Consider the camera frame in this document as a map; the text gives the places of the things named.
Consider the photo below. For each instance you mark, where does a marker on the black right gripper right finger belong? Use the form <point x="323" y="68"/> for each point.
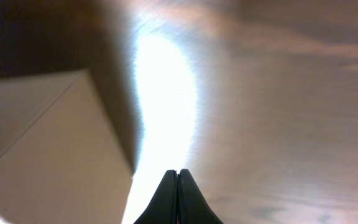
<point x="192" y="206"/>

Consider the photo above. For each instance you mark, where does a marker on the cardboard box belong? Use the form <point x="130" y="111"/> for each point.
<point x="60" y="160"/>

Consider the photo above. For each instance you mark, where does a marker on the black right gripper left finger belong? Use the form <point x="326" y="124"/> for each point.
<point x="162" y="208"/>

